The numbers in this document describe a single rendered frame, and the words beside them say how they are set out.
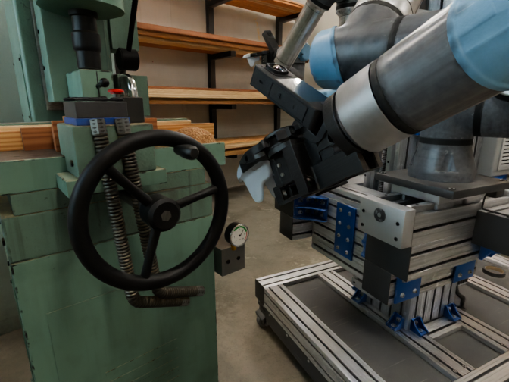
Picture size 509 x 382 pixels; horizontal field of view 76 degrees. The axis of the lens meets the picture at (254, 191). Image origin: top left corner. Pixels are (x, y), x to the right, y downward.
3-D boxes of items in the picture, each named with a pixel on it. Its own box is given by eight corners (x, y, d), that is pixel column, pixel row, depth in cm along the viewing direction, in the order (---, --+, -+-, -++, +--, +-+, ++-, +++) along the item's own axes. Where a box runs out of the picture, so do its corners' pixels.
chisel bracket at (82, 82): (84, 108, 72) (79, 68, 70) (70, 108, 83) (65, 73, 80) (118, 108, 77) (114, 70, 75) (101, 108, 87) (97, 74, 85)
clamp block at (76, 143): (76, 180, 55) (68, 126, 53) (60, 168, 65) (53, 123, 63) (159, 169, 64) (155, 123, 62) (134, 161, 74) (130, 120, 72)
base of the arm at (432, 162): (432, 168, 92) (437, 133, 90) (488, 179, 79) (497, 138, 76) (394, 173, 86) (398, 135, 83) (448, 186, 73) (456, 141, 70)
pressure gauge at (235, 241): (230, 256, 85) (229, 227, 83) (222, 252, 88) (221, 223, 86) (249, 249, 89) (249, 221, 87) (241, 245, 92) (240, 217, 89)
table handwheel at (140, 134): (214, 291, 66) (51, 303, 47) (170, 257, 81) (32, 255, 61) (249, 152, 65) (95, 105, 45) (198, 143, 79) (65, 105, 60)
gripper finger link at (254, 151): (233, 174, 42) (274, 145, 35) (229, 163, 42) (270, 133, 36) (260, 170, 45) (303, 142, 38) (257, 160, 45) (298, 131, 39)
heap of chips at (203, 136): (190, 144, 79) (189, 129, 78) (165, 139, 89) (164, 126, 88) (221, 142, 85) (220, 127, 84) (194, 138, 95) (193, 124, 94)
